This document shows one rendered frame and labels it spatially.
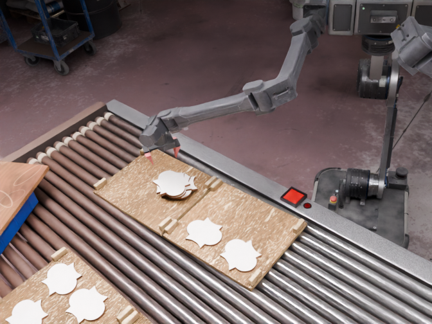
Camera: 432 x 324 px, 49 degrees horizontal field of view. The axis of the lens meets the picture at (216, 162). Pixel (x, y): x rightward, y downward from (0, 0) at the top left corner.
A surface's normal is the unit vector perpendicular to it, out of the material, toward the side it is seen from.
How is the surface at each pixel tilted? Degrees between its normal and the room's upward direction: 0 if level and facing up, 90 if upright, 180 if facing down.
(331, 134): 0
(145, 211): 0
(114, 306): 0
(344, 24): 90
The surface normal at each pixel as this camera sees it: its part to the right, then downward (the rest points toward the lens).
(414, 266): -0.11, -0.75
